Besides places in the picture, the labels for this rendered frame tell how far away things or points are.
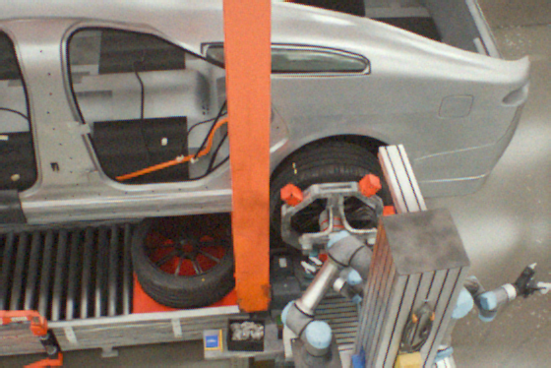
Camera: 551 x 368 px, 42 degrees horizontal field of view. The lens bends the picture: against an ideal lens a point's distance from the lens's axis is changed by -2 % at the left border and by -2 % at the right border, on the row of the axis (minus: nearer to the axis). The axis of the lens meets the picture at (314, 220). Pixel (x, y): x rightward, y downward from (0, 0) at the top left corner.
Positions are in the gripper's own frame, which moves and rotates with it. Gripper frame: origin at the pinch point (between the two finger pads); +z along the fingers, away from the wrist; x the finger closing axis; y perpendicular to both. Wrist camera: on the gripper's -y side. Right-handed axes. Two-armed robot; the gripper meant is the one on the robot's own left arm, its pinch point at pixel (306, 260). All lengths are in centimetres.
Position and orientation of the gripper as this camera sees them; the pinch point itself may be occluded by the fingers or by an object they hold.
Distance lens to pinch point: 379.5
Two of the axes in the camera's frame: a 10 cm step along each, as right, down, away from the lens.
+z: -8.0, -5.0, 3.4
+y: -0.5, 6.2, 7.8
